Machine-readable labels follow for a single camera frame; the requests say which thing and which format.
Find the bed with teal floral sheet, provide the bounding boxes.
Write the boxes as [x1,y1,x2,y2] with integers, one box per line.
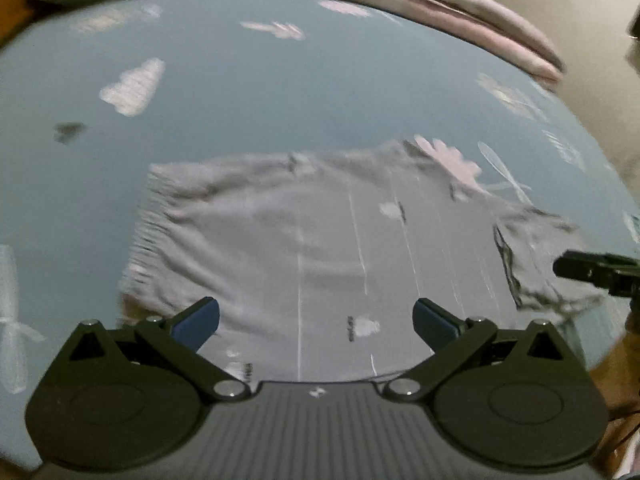
[0,0,640,480]

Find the grey printed pants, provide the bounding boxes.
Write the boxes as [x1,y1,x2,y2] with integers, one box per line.
[120,140,606,386]

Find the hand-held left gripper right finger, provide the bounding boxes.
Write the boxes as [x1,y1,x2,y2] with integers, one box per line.
[382,297,573,402]

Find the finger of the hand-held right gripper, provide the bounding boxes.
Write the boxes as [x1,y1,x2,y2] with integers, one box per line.
[552,250,640,283]
[595,279,640,298]

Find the pink floral quilt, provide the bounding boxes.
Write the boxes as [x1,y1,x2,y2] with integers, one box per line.
[65,0,566,81]

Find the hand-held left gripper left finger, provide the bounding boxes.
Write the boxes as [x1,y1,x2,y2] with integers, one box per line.
[65,296,251,402]

